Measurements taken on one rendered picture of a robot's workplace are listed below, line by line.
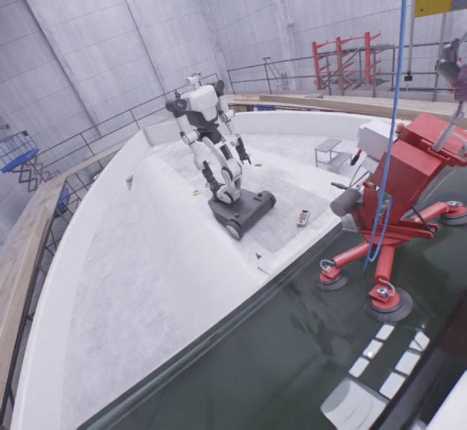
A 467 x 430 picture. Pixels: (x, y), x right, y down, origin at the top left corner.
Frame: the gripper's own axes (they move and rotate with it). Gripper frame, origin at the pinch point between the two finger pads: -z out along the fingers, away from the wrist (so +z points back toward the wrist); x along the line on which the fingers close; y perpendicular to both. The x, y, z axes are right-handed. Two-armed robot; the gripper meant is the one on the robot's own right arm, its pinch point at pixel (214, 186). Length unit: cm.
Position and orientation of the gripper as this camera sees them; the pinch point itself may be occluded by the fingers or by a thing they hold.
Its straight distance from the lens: 194.5
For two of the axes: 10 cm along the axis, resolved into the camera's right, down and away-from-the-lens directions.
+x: 5.7, 0.8, -8.2
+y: 7.1, -5.6, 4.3
